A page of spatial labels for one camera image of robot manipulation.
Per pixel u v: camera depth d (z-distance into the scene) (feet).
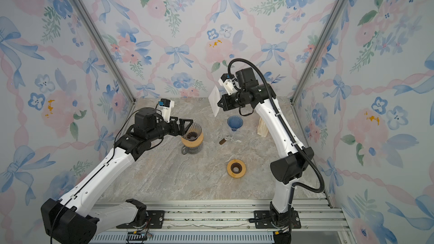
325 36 2.82
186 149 3.03
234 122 3.33
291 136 1.54
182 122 2.14
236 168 2.90
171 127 2.13
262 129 3.23
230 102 2.17
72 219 1.21
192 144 2.88
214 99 2.41
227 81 2.18
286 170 1.50
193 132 2.96
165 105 2.08
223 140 3.04
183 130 2.15
